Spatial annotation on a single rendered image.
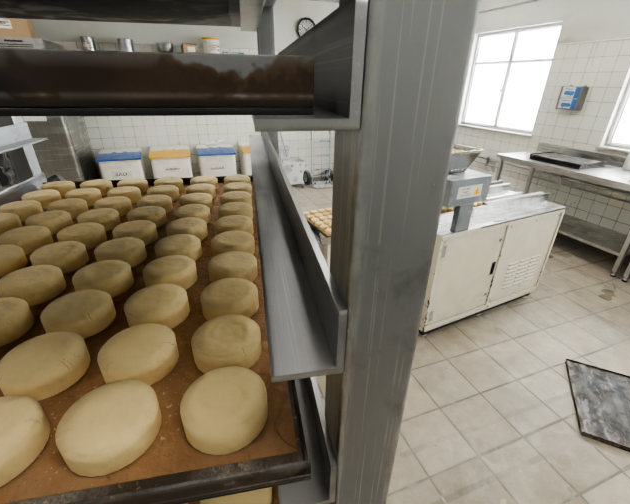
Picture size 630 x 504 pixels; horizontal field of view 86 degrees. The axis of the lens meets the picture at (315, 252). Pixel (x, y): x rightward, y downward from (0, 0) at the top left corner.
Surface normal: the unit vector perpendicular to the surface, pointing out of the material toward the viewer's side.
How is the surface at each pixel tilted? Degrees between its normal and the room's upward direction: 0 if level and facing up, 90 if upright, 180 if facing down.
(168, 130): 90
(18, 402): 0
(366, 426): 90
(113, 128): 90
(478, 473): 0
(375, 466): 90
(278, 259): 0
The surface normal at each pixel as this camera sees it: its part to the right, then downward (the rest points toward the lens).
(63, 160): 0.35, 0.43
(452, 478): 0.01, -0.89
